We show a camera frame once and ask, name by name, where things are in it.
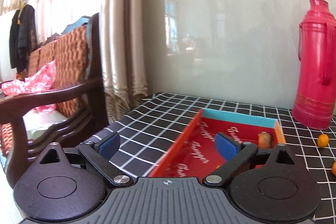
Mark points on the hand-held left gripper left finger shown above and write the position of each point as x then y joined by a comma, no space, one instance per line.
110,145

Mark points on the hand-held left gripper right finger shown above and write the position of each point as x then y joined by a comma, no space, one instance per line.
225,146

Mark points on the colourful cardboard box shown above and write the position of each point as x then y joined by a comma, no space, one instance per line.
210,129

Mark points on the cut orange piece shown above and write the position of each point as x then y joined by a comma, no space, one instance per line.
263,140

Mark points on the black grid tablecloth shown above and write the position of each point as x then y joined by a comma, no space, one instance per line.
157,119

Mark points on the dark wooden chair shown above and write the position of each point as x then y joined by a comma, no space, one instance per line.
52,92

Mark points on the pink checkered cloth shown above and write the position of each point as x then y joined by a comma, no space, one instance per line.
42,77

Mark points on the small orange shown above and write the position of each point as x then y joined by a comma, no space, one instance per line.
323,140

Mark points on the orange woven chair cushion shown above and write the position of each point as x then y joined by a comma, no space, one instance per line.
68,56

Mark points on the medium orange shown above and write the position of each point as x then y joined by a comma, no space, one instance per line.
334,169

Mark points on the beige curtain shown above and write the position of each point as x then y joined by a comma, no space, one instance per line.
118,29

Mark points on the red thermos flask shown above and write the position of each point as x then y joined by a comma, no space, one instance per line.
312,69

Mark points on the blue cushion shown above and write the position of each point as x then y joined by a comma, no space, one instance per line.
76,23

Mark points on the black coat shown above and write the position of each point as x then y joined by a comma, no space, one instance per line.
22,35

